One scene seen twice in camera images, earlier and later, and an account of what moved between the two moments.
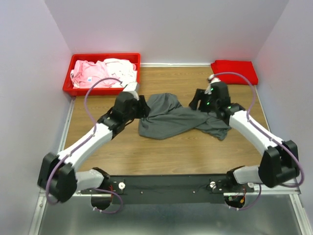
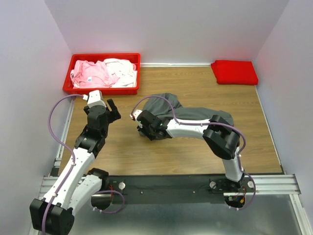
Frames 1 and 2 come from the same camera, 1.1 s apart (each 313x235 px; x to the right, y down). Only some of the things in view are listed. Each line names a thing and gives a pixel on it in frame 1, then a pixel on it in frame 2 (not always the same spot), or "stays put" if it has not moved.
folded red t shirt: x=244 y=68 stays put
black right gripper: x=199 y=95 to x=142 y=129
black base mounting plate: x=170 y=189 stays put
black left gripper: x=144 y=110 to x=114 y=114
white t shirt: x=123 y=69 stays put
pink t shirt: x=85 y=74 stays put
